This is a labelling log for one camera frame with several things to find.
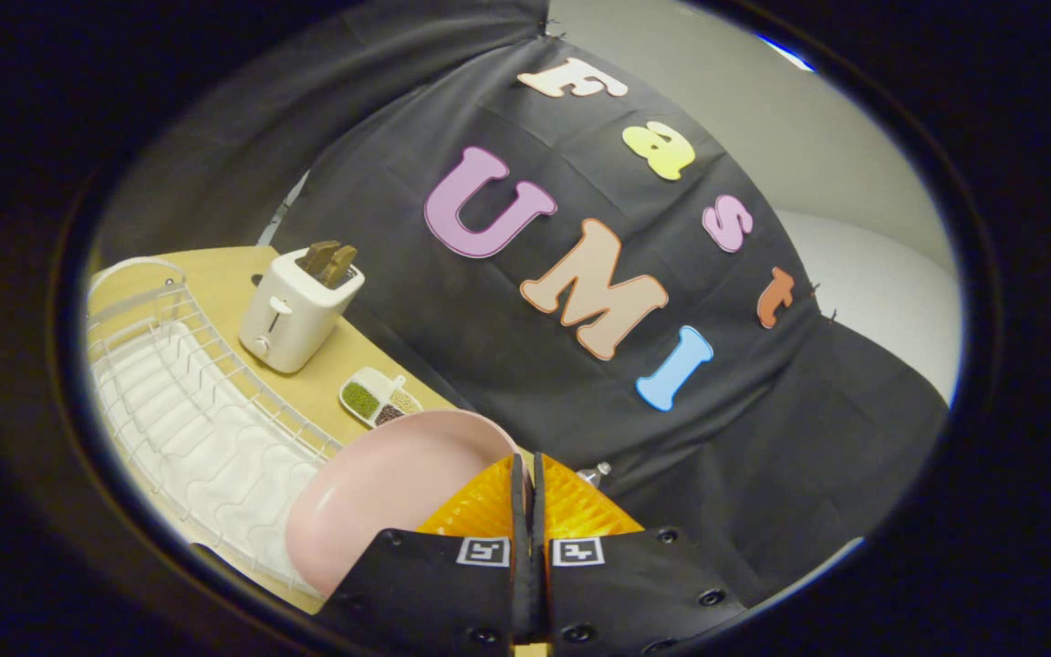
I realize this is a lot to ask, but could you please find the white toaster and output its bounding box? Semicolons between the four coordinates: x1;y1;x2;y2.
238;248;366;374

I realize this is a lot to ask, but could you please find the white wire dish rack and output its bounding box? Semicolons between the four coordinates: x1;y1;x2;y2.
88;257;346;598

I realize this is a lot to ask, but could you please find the pink plate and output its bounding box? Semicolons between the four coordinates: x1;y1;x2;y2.
286;409;528;599

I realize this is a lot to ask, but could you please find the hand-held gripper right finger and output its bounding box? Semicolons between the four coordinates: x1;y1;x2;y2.
533;452;749;656

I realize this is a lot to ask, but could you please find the black backdrop cloth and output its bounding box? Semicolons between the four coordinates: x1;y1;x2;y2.
92;0;950;608

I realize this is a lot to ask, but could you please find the white divided condiment dish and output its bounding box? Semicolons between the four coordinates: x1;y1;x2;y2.
339;367;423;429

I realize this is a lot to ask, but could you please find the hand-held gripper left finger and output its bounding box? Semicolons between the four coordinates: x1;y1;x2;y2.
314;454;534;646

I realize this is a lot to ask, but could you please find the brown toast slice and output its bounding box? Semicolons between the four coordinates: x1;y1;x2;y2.
322;245;359;289
297;240;342;277

